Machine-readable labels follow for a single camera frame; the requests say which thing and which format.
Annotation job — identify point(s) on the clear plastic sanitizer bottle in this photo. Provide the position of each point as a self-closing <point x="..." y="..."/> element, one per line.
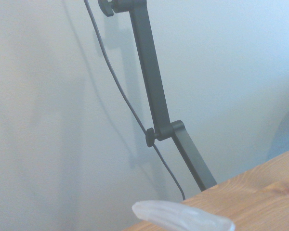
<point x="180" y="215"/>

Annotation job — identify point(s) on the black articulated camera stand arm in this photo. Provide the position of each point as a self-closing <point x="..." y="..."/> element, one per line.
<point x="154" y="79"/>

